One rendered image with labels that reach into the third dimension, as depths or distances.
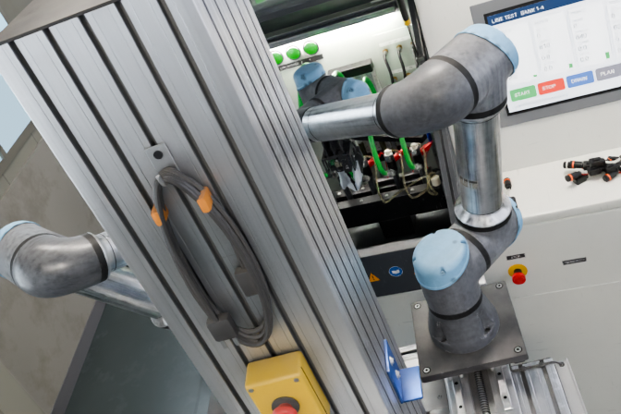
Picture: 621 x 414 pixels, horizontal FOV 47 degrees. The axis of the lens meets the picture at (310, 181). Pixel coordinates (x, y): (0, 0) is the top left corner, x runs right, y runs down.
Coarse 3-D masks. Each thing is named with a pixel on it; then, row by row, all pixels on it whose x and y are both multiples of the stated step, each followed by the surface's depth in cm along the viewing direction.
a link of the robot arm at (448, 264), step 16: (432, 240) 144; (448, 240) 142; (464, 240) 141; (416, 256) 143; (432, 256) 141; (448, 256) 139; (464, 256) 139; (480, 256) 143; (416, 272) 143; (432, 272) 139; (448, 272) 138; (464, 272) 139; (480, 272) 143; (432, 288) 141; (448, 288) 140; (464, 288) 141; (480, 288) 146; (432, 304) 145; (448, 304) 142; (464, 304) 143
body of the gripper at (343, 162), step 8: (328, 144) 169; (336, 144) 169; (344, 144) 171; (352, 144) 172; (328, 152) 169; (336, 152) 169; (344, 152) 169; (352, 152) 173; (328, 160) 171; (336, 160) 169; (344, 160) 169; (352, 160) 171; (328, 168) 173; (336, 168) 172; (344, 168) 170; (328, 176) 172
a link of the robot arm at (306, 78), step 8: (312, 64) 162; (320, 64) 162; (296, 72) 161; (304, 72) 160; (312, 72) 158; (320, 72) 159; (296, 80) 160; (304, 80) 159; (312, 80) 159; (304, 88) 160; (312, 88) 159; (304, 96) 162; (312, 96) 159
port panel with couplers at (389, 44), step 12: (372, 36) 217; (384, 36) 217; (396, 36) 216; (408, 36) 216; (384, 48) 219; (396, 48) 217; (408, 48) 218; (396, 60) 221; (408, 60) 220; (384, 72) 224; (396, 72) 223; (408, 72) 223
